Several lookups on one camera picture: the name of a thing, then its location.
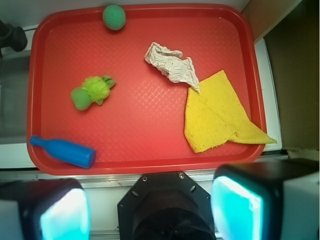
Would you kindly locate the red plastic tray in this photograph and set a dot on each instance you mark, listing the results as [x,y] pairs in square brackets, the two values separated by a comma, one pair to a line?
[139,128]

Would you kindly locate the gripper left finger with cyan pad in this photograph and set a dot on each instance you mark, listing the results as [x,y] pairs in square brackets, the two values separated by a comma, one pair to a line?
[44,210]

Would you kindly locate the black octagonal mount plate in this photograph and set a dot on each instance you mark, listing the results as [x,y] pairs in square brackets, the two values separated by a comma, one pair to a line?
[166,206]

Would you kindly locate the green fuzzy plush toy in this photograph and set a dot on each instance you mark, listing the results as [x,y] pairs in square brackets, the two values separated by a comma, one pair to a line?
[94,89]

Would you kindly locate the black knob fixture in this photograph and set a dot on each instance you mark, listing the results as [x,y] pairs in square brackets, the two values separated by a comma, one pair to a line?
[12,37]

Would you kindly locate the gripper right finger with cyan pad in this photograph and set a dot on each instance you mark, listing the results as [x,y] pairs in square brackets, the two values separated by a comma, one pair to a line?
[267,200]

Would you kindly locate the crumpled white paper towel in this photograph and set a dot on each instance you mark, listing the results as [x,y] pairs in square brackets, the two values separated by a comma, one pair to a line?
[172,65]

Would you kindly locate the green ball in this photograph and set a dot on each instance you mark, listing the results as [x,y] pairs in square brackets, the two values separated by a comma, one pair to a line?
[114,17]

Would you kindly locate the blue plastic bottle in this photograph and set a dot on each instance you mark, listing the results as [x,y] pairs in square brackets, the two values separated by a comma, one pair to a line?
[66,151]

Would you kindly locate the yellow knitted cloth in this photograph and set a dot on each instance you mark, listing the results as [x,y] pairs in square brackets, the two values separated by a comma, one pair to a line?
[214,115]

